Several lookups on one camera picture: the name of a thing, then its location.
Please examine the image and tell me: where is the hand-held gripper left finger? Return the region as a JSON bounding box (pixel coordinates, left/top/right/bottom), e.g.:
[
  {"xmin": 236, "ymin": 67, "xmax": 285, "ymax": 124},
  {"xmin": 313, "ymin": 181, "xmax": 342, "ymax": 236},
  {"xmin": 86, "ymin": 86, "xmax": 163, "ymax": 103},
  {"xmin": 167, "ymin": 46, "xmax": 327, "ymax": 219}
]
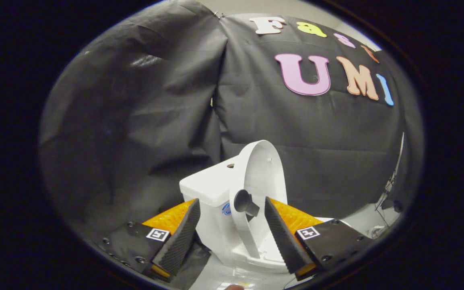
[{"xmin": 89, "ymin": 198, "xmax": 201, "ymax": 282}]

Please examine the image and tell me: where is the black backdrop cloth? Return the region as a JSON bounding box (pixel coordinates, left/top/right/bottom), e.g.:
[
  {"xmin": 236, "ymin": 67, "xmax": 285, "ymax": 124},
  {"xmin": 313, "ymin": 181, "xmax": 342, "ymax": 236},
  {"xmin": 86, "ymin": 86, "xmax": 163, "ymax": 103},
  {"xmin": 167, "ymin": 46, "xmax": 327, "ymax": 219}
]
[{"xmin": 39, "ymin": 0, "xmax": 424, "ymax": 290}]

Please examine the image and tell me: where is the white toilet body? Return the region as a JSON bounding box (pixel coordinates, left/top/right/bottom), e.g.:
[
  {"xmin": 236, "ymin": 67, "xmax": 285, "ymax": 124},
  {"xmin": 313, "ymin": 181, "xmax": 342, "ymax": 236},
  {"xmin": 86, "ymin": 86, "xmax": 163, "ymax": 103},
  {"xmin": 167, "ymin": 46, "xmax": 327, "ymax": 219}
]
[{"xmin": 179, "ymin": 155, "xmax": 297, "ymax": 274}]

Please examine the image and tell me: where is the metal stand pole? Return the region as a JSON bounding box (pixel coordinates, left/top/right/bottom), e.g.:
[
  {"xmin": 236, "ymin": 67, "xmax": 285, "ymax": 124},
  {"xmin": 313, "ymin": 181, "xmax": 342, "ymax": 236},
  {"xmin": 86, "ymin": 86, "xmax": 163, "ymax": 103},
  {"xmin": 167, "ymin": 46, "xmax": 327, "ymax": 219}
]
[{"xmin": 377, "ymin": 132, "xmax": 405, "ymax": 214}]

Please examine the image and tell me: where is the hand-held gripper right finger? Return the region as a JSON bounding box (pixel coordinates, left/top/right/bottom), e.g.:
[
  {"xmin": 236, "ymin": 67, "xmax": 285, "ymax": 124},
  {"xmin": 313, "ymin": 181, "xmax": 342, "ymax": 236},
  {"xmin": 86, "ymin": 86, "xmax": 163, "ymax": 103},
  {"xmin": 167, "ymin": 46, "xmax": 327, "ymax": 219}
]
[{"xmin": 264, "ymin": 197, "xmax": 374, "ymax": 282}]

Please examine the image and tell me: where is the white toilet lid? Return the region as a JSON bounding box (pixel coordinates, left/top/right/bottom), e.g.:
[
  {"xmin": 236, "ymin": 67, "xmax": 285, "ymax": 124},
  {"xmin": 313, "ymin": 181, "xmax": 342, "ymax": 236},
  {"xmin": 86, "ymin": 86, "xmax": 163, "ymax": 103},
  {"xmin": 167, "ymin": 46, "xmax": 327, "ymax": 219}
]
[{"xmin": 229, "ymin": 140, "xmax": 288, "ymax": 259}]

